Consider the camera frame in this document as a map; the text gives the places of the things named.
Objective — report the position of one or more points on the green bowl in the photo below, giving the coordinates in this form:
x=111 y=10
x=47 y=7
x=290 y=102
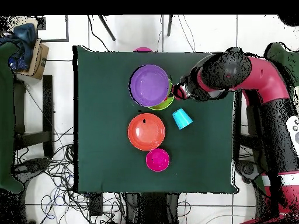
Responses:
x=163 y=106

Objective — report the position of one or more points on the blue cup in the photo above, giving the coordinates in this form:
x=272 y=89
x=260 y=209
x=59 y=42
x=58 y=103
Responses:
x=182 y=119

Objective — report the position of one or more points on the purple bowl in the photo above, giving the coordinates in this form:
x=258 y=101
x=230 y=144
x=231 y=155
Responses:
x=149 y=85

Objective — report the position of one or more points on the orange bowl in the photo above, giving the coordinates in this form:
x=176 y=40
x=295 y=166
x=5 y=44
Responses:
x=146 y=134

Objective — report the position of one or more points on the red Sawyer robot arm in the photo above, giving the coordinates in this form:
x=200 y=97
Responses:
x=266 y=79

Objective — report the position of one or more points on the black tripod leg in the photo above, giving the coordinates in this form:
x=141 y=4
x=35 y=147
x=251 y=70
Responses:
x=169 y=25
x=107 y=28

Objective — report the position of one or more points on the small pink bowl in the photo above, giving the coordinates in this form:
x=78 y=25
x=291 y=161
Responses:
x=158 y=160

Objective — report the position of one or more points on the dark green table cloth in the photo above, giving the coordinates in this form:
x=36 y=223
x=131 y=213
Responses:
x=116 y=175

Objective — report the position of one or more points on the green cloth side table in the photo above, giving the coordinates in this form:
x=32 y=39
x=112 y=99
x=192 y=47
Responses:
x=5 y=116
x=287 y=60

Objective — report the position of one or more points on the black framed board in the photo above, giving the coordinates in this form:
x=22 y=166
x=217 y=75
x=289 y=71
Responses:
x=67 y=28

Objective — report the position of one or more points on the black power adapter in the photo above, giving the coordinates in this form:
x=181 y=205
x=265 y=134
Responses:
x=96 y=205

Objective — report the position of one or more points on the cardboard box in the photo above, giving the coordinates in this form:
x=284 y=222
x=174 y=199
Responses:
x=39 y=60

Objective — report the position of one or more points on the blue fabric bag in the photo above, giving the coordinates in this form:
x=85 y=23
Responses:
x=24 y=44

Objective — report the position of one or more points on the black stool frame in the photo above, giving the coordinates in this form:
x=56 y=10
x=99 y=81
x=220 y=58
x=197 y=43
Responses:
x=48 y=105
x=237 y=130

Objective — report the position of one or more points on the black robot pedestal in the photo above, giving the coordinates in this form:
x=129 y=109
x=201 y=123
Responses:
x=151 y=210

